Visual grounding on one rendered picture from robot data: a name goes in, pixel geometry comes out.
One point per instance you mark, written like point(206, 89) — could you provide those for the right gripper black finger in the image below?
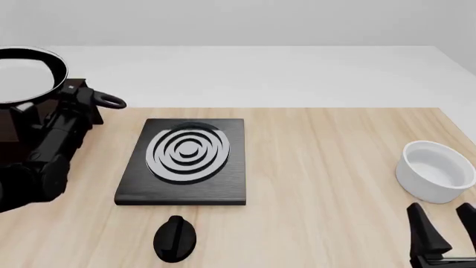
point(469, 223)
point(425, 231)

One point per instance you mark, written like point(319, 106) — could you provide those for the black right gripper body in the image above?
point(446, 261)

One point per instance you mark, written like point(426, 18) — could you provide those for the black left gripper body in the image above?
point(80, 97)

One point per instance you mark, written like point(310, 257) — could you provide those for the black frying pan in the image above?
point(22, 75)

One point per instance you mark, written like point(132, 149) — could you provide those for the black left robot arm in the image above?
point(44, 162)

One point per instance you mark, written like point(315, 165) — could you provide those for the white ceramic bowl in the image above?
point(431, 178)

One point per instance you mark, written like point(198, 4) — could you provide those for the flat black stove plate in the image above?
point(182, 184)

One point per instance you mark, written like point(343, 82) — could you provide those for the round black stove knob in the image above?
point(175, 240)

